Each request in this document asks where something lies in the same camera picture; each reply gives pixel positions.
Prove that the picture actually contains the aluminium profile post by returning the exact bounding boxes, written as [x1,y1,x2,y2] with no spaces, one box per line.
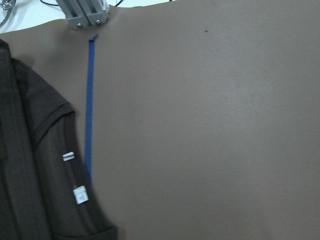
[56,0,110,29]

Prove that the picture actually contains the dark brown t-shirt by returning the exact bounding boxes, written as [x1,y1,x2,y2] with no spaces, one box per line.
[0,41,118,240]

